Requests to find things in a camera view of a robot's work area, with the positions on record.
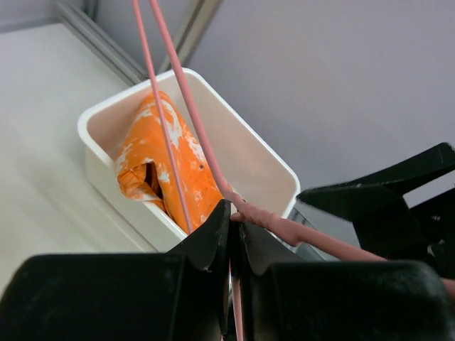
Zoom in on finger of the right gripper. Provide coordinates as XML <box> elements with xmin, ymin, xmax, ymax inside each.
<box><xmin>297</xmin><ymin>186</ymin><xmax>454</xmax><ymax>279</ymax></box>
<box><xmin>297</xmin><ymin>142</ymin><xmax>454</xmax><ymax>206</ymax></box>

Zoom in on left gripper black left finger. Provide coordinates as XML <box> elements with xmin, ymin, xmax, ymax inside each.
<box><xmin>1</xmin><ymin>200</ymin><xmax>231</xmax><ymax>340</ymax></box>

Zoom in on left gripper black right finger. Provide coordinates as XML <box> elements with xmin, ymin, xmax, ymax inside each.
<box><xmin>238</xmin><ymin>224</ymin><xmax>454</xmax><ymax>340</ymax></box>

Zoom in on pink hanger of orange trousers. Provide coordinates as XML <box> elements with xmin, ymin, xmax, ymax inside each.
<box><xmin>132</xmin><ymin>0</ymin><xmax>455</xmax><ymax>341</ymax></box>

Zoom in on orange trousers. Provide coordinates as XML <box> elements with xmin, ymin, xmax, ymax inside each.
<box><xmin>115</xmin><ymin>92</ymin><xmax>223</xmax><ymax>232</ymax></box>

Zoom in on white plastic basket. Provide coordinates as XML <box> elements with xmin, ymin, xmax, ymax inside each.
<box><xmin>77</xmin><ymin>68</ymin><xmax>301</xmax><ymax>252</ymax></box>

